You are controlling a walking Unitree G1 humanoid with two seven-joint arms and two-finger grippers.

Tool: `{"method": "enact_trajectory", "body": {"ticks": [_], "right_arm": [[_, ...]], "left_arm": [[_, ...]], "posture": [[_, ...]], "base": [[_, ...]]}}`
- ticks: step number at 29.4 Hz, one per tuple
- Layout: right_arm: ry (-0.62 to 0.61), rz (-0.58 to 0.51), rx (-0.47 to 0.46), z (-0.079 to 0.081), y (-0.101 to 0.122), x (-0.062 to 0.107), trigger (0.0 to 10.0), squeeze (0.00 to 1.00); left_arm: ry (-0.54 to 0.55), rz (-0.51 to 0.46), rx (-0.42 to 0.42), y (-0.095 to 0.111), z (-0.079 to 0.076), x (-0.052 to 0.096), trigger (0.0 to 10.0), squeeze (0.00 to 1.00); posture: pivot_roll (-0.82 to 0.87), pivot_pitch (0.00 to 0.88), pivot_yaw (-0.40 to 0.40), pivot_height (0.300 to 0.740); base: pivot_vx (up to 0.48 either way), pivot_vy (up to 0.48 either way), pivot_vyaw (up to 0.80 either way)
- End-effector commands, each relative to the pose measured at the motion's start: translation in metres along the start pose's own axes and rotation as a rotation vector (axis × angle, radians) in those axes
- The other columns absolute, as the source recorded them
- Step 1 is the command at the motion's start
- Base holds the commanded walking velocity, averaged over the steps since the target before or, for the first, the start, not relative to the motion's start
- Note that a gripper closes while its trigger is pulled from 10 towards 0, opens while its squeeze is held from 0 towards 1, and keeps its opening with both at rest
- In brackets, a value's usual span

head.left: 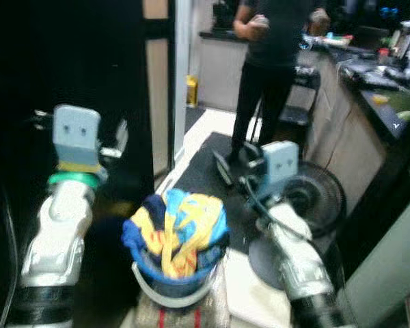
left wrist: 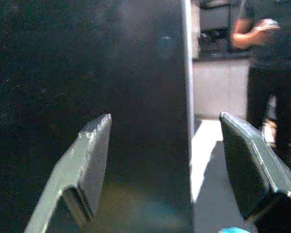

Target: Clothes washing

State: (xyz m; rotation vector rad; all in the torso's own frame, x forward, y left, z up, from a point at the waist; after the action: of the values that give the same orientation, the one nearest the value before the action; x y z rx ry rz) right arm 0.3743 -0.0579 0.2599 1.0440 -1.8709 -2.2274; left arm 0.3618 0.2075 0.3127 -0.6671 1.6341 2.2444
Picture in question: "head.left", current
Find blue bucket with white handle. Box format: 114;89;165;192
128;231;230;310

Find white washing machine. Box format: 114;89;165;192
340;190;410;328

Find yellow canister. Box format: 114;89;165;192
185;74;200;107

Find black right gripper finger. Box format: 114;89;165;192
213;150;241;189

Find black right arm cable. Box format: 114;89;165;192
242;178;310;241

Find beige door panel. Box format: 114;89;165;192
142;0;172;177

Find light grey right wrist camera mount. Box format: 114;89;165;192
258;141;301;200

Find yellow and blue clothes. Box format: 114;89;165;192
121;191;230;279

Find woven sack with red stripes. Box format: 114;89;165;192
131;258;232;328

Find black floor mat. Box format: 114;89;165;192
169;131;264;252

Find light grey left wrist camera mount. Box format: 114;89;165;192
34;104;129;173

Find black chair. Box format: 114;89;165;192
279;67;322;129

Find person in black clothes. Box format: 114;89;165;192
230;0;331;163

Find black round floor fan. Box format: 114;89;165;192
249;161;348;290

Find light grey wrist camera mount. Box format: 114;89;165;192
34;104;129;173
258;141;301;200

